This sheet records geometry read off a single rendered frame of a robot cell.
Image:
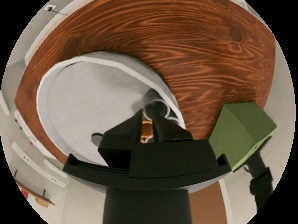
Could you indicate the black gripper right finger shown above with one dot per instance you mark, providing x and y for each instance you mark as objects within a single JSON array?
[{"x": 165, "y": 130}]

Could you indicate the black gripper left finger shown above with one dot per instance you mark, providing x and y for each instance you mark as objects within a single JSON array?
[{"x": 126, "y": 130}]

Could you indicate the grey short cylinder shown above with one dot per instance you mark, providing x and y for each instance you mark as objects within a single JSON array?
[
  {"x": 149, "y": 139},
  {"x": 172, "y": 115},
  {"x": 150, "y": 96}
]

